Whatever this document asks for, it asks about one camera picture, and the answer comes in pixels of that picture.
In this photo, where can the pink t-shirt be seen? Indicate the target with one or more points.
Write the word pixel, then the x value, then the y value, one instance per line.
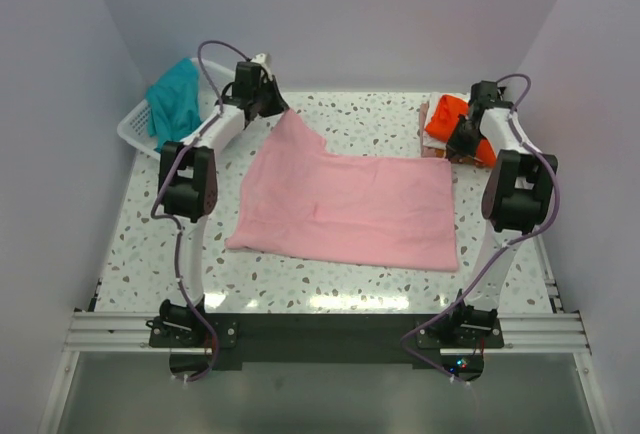
pixel 300 200

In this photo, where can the folded orange t-shirt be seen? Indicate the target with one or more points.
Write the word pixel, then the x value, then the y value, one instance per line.
pixel 445 110

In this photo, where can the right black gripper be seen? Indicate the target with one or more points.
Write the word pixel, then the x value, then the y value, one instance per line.
pixel 455 148

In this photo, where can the teal t-shirt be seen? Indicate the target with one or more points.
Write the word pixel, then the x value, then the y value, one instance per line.
pixel 173 103

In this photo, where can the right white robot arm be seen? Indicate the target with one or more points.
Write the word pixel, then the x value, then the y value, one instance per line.
pixel 517 202

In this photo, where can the white plastic basket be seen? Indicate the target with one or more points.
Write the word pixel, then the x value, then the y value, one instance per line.
pixel 213 77

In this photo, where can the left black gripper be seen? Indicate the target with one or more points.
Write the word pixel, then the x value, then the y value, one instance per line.
pixel 280 105

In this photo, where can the folded white t-shirt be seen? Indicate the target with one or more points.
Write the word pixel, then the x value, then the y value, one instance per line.
pixel 439 116

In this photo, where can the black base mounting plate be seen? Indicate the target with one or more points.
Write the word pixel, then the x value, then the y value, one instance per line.
pixel 229 341

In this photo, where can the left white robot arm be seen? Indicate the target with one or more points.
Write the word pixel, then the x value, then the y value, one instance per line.
pixel 187 181

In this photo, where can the folded light pink garment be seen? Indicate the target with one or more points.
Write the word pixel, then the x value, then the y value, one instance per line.
pixel 429 147

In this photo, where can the aluminium frame rail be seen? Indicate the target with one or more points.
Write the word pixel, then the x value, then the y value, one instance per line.
pixel 102 332

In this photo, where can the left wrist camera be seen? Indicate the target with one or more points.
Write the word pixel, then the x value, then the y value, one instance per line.
pixel 264 61

